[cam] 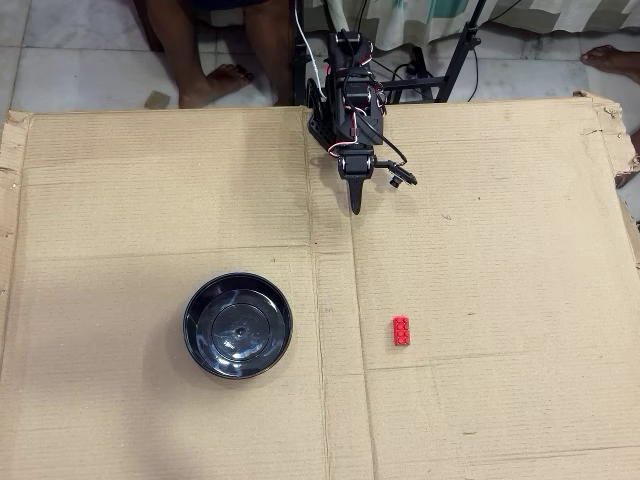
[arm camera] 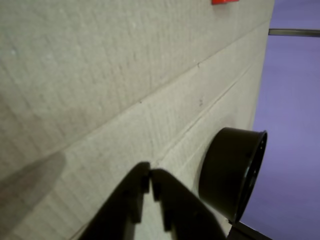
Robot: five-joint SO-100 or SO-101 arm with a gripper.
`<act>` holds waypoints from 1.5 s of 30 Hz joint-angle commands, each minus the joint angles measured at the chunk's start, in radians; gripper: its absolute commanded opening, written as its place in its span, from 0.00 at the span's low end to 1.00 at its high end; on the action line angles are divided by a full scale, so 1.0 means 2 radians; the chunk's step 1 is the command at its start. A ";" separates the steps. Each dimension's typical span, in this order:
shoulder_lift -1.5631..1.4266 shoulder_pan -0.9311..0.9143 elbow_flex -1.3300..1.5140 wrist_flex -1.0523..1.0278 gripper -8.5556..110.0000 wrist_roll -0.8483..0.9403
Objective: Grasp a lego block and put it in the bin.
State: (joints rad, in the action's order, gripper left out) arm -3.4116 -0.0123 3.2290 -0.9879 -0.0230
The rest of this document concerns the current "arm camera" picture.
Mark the dark angular object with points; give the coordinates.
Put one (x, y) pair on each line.
(245, 232)

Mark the red lego block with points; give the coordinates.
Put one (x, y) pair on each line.
(222, 1)

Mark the thin black pole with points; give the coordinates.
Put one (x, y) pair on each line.
(292, 32)

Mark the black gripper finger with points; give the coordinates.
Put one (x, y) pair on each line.
(125, 200)
(185, 212)

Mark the black round bowl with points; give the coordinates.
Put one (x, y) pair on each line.
(225, 170)

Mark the large brown cardboard sheet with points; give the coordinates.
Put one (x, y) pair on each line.
(100, 87)

